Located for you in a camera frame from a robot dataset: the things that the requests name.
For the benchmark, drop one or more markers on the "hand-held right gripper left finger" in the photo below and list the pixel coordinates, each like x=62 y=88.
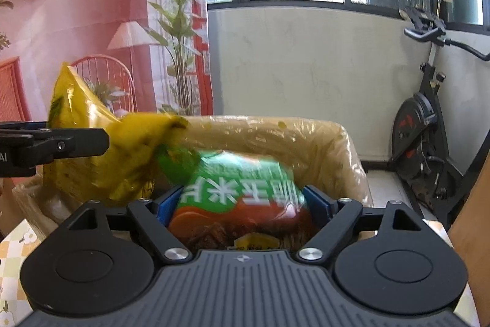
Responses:
x=167 y=210

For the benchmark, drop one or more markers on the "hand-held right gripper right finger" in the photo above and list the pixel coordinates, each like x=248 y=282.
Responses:
x=318 y=205

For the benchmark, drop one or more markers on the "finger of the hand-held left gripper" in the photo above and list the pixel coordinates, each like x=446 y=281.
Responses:
x=76 y=145
x=36 y=125

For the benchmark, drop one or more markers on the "yellow snack bag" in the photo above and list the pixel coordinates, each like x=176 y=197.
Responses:
x=76 y=108

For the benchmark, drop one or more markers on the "cardboard box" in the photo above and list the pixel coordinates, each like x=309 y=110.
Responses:
x=306 y=143

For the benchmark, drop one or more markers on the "green and orange snack bag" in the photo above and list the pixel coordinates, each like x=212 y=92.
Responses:
x=237 y=193

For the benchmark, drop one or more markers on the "checked flower tablecloth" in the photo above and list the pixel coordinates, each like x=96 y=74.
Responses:
x=11 y=262

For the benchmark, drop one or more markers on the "black exercise bike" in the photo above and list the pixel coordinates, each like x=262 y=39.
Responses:
x=417 y=120

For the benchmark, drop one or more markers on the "brown wooden board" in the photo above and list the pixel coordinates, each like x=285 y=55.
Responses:
x=474 y=235

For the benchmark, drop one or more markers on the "white crumpled plastic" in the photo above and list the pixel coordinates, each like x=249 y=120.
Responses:
x=405 y=14

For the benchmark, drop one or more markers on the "printed wall cloth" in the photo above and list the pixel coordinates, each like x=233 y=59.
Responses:
x=95 y=5

